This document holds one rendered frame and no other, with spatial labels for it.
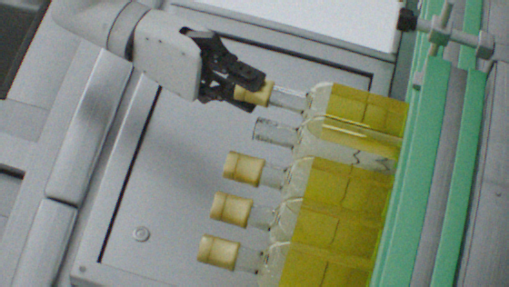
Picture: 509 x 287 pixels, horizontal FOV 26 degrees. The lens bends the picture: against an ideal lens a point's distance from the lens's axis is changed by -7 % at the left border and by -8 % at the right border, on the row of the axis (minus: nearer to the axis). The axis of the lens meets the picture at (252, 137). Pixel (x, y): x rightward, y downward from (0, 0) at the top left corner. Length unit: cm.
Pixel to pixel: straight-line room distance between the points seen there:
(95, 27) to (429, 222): 52
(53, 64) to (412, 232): 68
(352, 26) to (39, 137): 49
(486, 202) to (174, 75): 46
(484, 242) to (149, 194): 50
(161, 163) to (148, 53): 16
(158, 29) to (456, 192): 44
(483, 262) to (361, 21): 62
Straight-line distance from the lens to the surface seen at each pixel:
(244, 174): 137
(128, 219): 148
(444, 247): 121
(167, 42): 143
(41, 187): 154
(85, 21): 149
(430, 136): 129
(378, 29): 171
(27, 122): 162
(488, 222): 122
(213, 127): 157
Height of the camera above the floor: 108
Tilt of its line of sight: 3 degrees up
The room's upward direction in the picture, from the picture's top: 75 degrees counter-clockwise
